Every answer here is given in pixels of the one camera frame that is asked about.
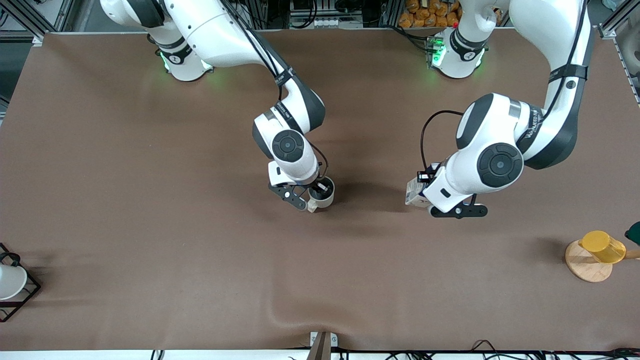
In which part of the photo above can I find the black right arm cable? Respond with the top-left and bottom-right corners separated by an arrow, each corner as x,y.
220,0 -> 331,183

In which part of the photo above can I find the metal table clamp bracket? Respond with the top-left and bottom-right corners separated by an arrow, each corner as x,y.
309,331 -> 339,349

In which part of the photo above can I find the black wire rack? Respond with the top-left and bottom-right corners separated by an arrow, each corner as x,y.
0,243 -> 42,323

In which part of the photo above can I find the grey mug with handle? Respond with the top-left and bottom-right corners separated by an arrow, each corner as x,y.
306,176 -> 335,214

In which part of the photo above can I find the wooden mug tree stand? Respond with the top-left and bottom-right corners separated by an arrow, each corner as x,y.
565,239 -> 640,284

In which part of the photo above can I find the pile of orange buns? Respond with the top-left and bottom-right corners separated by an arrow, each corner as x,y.
398,0 -> 462,29

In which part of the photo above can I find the black floor cable bundle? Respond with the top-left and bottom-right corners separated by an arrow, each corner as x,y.
340,339 -> 640,360

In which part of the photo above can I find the aluminium frame profile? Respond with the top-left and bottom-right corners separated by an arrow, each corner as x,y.
597,0 -> 640,41
0,0 -> 68,47

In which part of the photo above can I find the blue milk carton green cap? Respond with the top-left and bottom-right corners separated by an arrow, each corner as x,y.
404,177 -> 432,208

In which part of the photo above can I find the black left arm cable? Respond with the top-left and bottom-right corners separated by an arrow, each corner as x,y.
420,0 -> 590,173

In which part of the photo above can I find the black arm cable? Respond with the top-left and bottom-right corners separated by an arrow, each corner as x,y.
220,0 -> 331,183
420,0 -> 590,173

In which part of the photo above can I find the grey camera stand pole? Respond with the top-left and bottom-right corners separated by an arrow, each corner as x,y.
307,331 -> 332,360

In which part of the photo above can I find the white empty power strip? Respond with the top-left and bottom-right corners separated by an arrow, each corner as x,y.
311,17 -> 352,29

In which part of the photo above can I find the yellow plastic cup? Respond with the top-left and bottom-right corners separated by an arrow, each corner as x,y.
578,230 -> 627,264

